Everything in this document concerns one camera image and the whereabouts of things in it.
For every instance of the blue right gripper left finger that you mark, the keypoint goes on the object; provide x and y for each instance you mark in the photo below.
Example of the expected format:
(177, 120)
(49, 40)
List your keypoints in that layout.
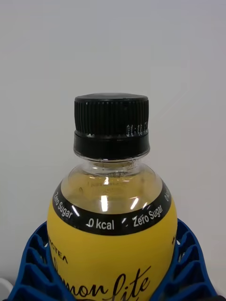
(33, 270)

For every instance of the yellow label plastic bottle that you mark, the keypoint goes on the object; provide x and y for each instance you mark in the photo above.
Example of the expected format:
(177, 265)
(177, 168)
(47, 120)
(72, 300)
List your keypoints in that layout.
(110, 254)

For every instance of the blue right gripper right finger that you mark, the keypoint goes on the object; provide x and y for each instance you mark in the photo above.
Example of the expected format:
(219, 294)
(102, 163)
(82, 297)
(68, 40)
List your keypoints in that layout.
(188, 270)

